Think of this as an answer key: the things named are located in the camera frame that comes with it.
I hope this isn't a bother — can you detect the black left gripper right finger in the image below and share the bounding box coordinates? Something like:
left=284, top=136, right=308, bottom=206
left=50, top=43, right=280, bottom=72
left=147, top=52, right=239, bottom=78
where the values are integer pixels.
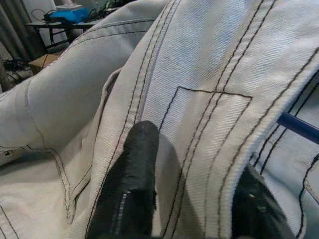
left=231, top=165, right=295, bottom=239

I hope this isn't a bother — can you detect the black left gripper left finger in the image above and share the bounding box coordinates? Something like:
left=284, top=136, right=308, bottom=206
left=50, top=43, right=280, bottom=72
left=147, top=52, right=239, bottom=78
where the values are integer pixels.
left=86, top=120, right=160, bottom=239

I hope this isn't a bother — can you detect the purple plastic clothes hanger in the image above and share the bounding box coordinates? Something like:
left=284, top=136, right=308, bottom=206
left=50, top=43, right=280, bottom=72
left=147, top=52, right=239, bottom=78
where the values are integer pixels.
left=276, top=112, right=319, bottom=145

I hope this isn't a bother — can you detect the white denim jacket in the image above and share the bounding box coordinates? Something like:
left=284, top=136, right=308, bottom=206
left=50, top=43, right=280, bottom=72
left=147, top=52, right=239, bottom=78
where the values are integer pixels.
left=0, top=0, right=319, bottom=239

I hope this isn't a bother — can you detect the brown cardboard box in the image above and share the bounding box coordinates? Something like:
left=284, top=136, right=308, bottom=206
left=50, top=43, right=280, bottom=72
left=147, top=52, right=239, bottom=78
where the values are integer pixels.
left=28, top=51, right=63, bottom=76

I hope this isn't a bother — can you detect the black desk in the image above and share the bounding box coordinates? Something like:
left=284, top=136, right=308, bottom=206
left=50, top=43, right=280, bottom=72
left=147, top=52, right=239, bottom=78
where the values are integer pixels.
left=24, top=19, right=103, bottom=53

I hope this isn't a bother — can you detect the blue plastic case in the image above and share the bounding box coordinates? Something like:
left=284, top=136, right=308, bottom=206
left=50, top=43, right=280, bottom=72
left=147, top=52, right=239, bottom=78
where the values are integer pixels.
left=48, top=6, right=90, bottom=25

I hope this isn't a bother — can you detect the grey curtain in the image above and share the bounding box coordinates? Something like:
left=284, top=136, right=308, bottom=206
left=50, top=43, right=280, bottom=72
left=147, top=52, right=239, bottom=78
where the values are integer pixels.
left=0, top=0, right=33, bottom=64

